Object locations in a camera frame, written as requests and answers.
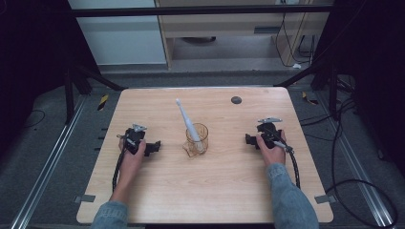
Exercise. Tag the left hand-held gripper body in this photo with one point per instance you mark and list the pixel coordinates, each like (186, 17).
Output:
(135, 140)

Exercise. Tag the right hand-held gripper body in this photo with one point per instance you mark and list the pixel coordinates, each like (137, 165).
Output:
(269, 133)

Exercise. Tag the white electric toothbrush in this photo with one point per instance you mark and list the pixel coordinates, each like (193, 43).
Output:
(189, 124)

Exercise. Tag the amber glass cup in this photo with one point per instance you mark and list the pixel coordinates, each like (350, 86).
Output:
(199, 144)

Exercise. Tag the person's right hand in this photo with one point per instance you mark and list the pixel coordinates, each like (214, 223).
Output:
(273, 156)

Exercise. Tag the person's left hand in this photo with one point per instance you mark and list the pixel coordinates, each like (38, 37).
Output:
(130, 165)

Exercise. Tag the grey table grommet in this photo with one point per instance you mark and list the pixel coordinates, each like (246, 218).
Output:
(236, 100)

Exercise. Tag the yellow black floor tape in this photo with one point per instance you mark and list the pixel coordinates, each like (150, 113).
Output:
(309, 98)
(102, 102)

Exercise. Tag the black metal stand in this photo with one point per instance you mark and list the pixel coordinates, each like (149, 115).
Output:
(68, 95)
(332, 92)

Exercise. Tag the white cabinet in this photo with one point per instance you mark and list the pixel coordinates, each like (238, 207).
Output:
(121, 41)

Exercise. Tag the light wooden cabinet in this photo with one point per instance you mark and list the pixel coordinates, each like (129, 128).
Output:
(223, 27)

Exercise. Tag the black curtain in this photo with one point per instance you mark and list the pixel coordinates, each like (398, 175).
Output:
(375, 63)
(28, 57)

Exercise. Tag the grey metal table bracket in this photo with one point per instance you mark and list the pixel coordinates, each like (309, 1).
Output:
(84, 198)
(325, 199)

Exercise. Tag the metal floor rail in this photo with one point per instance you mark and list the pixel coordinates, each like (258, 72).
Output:
(356, 165)
(47, 165)

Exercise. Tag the black horizontal frame bar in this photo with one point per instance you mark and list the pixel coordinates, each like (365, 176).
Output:
(197, 10)

